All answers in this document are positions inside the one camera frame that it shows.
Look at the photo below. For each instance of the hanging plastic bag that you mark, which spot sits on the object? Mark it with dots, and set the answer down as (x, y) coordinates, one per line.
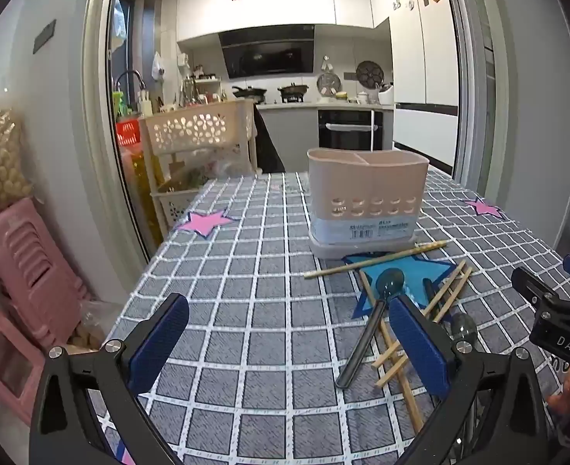
(157, 67)

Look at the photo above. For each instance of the black cooking pot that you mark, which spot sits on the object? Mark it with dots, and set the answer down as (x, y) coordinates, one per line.
(293, 91)

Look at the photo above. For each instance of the white fridge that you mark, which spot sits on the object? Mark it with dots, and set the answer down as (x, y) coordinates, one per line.
(425, 58)

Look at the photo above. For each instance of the pink star sticker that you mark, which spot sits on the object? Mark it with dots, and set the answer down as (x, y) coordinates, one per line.
(483, 207)
(205, 223)

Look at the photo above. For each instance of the curved kitchen faucet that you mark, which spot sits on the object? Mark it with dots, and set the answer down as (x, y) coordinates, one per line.
(127, 72)

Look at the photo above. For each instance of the black range hood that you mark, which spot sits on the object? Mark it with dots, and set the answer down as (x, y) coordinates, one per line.
(265, 55)

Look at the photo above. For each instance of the red plastic basket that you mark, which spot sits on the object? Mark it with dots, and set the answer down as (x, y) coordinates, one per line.
(129, 131)

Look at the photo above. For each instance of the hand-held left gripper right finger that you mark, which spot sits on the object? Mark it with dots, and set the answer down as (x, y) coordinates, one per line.
(418, 344)

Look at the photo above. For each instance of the pink plastic stool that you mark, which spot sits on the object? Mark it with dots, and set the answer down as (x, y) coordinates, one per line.
(23, 261)
(4, 358)

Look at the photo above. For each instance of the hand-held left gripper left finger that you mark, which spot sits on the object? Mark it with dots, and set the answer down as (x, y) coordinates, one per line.
(161, 334)

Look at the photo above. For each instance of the black hanging cloth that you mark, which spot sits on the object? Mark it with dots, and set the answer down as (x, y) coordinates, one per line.
(268, 150)

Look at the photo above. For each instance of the round dark tray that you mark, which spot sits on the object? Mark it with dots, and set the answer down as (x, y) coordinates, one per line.
(369, 74)

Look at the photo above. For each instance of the seasoning rack with bottles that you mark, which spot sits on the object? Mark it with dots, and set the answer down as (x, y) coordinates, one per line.
(202, 89)

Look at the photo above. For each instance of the grey checked tablecloth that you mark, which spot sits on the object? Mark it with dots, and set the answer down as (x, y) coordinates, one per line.
(265, 300)

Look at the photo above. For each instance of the black wok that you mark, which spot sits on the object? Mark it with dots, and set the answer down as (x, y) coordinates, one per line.
(248, 93)

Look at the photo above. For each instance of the bamboo chopstick with dotted end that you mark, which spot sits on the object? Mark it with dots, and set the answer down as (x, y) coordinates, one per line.
(362, 263)

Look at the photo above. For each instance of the white upper cabinets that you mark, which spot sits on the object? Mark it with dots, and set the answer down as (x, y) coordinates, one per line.
(265, 5)

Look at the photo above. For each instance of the white kettle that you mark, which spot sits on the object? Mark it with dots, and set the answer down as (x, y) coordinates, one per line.
(385, 94)

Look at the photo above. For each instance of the beige plastic utensil holder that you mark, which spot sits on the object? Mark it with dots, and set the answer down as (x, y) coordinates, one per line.
(362, 179)

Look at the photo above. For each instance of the brown wooden chopstick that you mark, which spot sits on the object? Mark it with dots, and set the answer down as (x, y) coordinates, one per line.
(454, 296)
(447, 289)

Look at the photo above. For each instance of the black built-in oven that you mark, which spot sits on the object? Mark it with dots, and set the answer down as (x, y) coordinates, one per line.
(348, 131)

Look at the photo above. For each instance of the round grey plate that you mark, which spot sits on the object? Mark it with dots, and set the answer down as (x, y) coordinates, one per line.
(328, 84)

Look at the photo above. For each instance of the beige perforated storage trolley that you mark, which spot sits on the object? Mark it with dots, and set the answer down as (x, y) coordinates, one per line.
(188, 128)

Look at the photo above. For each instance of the dark wall switch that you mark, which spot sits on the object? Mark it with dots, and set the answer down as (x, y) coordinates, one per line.
(44, 36)

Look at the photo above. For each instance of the blue star sticker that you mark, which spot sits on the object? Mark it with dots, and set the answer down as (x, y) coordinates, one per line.
(420, 271)

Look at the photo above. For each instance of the clear plastic bag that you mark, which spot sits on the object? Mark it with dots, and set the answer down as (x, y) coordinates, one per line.
(93, 322)

